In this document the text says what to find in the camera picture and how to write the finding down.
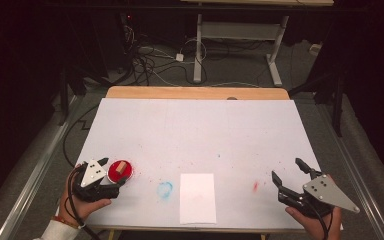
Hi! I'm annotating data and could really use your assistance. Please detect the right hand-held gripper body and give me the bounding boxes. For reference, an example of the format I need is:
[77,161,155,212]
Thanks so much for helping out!
[277,169,361,220]

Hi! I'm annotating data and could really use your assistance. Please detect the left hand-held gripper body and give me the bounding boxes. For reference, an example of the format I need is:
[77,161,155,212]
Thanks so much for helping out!
[72,159,121,203]

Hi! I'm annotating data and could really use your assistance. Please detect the round red ink pad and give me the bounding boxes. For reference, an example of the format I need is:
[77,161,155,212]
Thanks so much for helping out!
[107,159,134,184]

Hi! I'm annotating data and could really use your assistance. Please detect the small wooden stamp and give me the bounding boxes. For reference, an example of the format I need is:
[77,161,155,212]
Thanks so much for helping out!
[114,160,128,175]

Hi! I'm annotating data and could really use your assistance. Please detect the person's left hand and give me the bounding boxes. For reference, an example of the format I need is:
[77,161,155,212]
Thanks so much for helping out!
[58,163,113,223]

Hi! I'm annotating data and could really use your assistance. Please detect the person's right hand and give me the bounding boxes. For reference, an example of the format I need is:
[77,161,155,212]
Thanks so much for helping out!
[284,173,344,240]

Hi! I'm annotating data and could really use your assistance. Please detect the black metal stand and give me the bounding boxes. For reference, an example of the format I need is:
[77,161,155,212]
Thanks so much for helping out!
[56,59,114,127]
[288,63,346,138]

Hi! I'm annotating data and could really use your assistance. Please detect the white paper sheet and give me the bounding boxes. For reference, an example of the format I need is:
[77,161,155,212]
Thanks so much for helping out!
[179,173,218,225]

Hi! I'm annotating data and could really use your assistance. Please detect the large white table mat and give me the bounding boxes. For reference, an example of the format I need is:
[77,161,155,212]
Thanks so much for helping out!
[76,97,344,232]

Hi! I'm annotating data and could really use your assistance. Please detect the wooden table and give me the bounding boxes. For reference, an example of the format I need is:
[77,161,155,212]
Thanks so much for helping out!
[79,85,344,240]

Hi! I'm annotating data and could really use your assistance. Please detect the light desk top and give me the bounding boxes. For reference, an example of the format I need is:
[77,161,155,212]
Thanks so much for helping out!
[179,0,335,8]

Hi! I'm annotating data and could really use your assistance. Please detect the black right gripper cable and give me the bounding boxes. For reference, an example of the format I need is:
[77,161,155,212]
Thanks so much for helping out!
[309,199,335,240]

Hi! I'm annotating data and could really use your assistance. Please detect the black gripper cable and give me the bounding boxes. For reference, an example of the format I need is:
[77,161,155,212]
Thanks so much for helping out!
[67,166,102,240]
[309,199,335,240]

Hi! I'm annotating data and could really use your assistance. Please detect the metal floor rail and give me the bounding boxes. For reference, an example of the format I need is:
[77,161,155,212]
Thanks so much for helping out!
[314,103,384,240]
[0,94,83,240]

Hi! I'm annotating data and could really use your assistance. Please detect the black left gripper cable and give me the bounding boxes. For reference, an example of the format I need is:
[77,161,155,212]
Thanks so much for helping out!
[67,166,102,240]

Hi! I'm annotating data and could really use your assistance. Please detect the black floor cable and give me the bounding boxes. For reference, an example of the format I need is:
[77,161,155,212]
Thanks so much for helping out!
[62,103,100,168]

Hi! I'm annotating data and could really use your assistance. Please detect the red orange bracelet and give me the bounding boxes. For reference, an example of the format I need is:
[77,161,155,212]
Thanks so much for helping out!
[51,214,85,230]

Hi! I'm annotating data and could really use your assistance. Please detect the tangle of black floor cables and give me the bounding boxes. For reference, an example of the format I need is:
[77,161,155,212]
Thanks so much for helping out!
[123,33,208,87]

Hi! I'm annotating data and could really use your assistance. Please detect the white metal desk frame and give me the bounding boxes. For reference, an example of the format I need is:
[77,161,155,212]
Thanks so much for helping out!
[192,13,290,88]

